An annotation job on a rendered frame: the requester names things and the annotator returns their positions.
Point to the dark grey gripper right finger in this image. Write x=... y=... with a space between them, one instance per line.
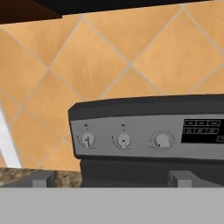
x=179 y=176

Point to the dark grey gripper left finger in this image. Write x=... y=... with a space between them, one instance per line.
x=43 y=176

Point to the silver ridged stove dial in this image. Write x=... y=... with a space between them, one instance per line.
x=162 y=141

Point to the dark grey and silver stove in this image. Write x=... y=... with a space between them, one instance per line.
x=140 y=167

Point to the silver stove knob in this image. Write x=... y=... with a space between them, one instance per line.
x=124 y=140
x=87 y=139

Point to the white slanted panel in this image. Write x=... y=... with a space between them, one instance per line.
x=8 y=145

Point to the black range hood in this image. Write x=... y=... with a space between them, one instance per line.
x=116 y=4

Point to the dark brown wall cupboard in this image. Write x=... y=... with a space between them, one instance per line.
x=20 y=10

